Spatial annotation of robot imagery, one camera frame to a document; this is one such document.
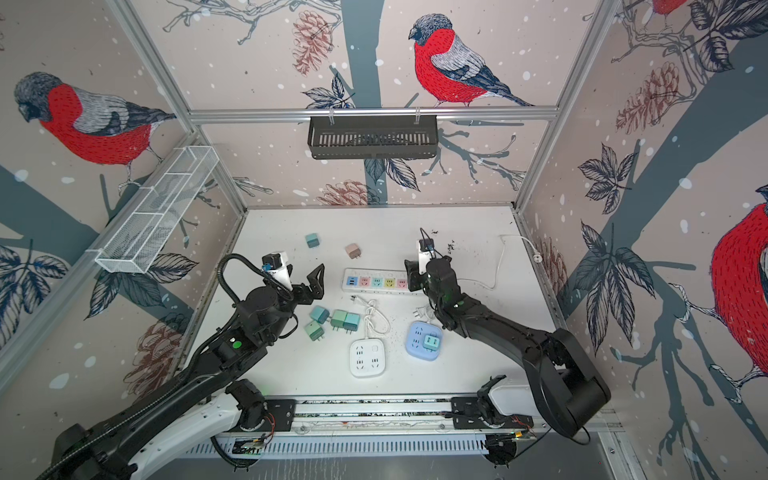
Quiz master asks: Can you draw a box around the white multicolour power strip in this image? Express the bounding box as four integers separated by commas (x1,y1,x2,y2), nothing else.
341,268,419,295

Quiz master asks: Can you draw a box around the blue square socket cube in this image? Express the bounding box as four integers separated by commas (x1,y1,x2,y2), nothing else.
405,321,443,361

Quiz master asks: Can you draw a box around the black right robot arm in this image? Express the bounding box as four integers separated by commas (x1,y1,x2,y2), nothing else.
404,257,611,438

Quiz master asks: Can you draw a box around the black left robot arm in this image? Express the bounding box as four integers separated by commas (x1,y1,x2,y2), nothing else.
40,253,325,479

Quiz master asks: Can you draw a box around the teal plug adapter left cluster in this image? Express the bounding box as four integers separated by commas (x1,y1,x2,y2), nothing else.
310,306,330,325

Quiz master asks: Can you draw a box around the teal plug adapter cluster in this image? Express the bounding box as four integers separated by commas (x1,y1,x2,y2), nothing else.
342,312,361,332
310,306,330,325

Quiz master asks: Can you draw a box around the green plug adapter low cluster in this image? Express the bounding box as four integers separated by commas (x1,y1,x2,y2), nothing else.
304,320,324,341

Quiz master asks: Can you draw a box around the green plug adapter middle cluster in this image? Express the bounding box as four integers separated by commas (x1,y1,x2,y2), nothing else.
330,309,348,330

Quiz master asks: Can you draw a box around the pink plug adapter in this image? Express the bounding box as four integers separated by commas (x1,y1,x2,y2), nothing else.
345,243,362,259

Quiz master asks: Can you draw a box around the teal plug adapter right cluster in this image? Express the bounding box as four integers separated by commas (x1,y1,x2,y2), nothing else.
342,312,361,332

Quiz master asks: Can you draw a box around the white square socket cube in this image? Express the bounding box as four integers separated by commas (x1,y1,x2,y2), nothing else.
349,338,386,378

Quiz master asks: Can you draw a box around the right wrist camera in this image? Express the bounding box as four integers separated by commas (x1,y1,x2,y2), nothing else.
418,228,437,275

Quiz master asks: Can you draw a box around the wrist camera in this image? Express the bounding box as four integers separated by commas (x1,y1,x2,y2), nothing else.
262,251,293,292
418,228,437,275

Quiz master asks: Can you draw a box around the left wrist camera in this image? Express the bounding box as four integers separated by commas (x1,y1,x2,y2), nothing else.
262,251,293,292

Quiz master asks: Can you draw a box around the white cube socket cable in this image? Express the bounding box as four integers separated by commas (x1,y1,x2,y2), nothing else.
350,293,392,341

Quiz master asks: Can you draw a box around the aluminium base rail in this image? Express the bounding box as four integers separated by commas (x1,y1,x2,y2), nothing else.
122,392,625,436

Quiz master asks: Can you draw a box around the black wire basket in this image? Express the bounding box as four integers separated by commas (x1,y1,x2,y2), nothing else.
307,115,439,160

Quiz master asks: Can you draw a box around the white mesh wall shelf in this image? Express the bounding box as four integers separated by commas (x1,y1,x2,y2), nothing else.
95,146,219,274

